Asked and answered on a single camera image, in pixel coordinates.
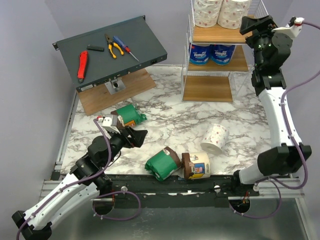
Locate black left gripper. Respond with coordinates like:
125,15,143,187
103,125,148,167

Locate floral paper roll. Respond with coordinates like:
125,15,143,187
200,123,230,155
217,0,252,30
193,0,223,28

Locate blue white paper towel roll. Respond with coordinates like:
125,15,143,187
210,44,236,66

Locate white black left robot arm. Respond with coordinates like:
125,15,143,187
12,126,148,240

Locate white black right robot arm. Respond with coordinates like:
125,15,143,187
230,15,312,196

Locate green wrapped roll near left arm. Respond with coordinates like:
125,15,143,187
110,104,147,127

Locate floral paper roll on shelf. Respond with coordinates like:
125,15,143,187
193,0,223,28

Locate green brown wrapped roll front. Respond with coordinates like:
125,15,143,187
144,146,182,182

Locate wooden board under chassis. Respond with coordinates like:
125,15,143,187
77,69,156,116

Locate cream cartoon wrapped roll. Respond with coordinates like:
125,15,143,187
181,152,211,180

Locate dark grey rack server chassis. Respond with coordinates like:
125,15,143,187
53,16,168,93

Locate red utility knife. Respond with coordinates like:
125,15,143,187
77,50,89,83

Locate black bit holder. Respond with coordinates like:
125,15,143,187
86,44,105,52

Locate blue red screwdriver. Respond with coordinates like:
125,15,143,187
112,36,139,61

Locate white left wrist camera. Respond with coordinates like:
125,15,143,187
97,114,120,134

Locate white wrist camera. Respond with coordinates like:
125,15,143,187
97,114,120,134
272,16,305,39

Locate white wire wooden shelf rack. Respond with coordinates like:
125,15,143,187
181,0,252,102

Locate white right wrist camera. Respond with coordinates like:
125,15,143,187
272,16,305,39

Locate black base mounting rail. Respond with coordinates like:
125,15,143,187
51,174,259,210

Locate yellow handled pliers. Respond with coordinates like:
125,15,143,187
104,34,125,59

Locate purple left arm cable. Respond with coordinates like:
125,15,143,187
15,117,141,240

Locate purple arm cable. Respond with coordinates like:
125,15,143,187
232,19,320,219
15,117,141,240

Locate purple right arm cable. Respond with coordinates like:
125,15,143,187
232,19,320,219

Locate aluminium extrusion rail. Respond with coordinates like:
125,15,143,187
38,174,306,202

